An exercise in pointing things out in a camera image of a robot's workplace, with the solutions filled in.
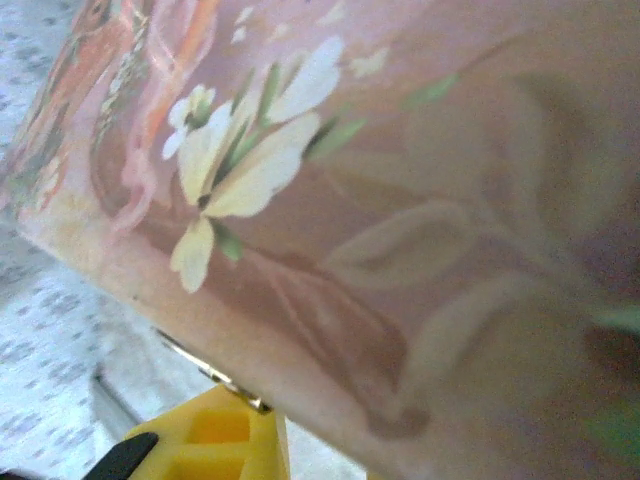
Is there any pink floral wooden box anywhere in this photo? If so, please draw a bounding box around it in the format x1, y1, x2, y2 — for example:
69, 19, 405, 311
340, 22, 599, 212
0, 0, 640, 480

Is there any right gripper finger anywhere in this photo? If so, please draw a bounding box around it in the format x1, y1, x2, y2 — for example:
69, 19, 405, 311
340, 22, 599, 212
84, 384, 290, 480

